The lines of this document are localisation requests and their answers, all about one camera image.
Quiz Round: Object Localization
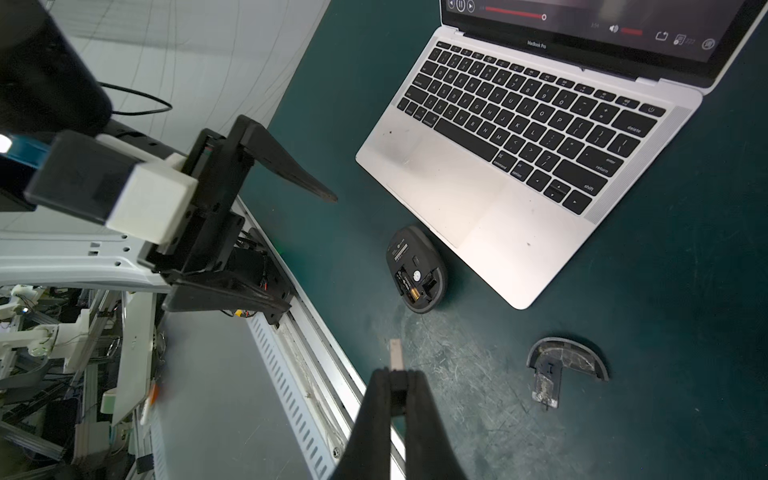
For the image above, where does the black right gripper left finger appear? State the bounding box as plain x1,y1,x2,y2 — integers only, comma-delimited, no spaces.
331,369,392,480

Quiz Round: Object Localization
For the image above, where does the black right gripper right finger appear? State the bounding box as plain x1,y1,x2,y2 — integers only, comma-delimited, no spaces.
389,370,467,480

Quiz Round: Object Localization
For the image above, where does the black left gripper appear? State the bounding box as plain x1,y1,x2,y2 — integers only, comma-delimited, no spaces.
138,115,338,327

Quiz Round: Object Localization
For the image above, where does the black mouse battery cover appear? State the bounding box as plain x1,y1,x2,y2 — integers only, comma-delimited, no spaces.
526,337,610,409

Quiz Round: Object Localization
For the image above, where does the black wireless mouse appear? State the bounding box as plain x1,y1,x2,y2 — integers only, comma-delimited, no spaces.
386,225,448,314

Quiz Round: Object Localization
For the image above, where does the silver laptop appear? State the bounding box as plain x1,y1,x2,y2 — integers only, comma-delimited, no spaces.
356,1,767,310

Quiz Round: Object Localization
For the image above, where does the green table mat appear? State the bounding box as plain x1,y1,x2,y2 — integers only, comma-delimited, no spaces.
242,1,767,479

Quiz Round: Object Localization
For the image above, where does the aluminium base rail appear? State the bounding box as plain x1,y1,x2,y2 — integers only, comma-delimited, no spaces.
230,197,409,480

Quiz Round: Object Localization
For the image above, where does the white slotted cable duct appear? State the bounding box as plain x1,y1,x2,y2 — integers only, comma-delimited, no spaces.
247,313,336,479

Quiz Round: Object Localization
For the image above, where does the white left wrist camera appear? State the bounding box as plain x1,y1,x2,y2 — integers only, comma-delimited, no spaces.
1,131,198,245

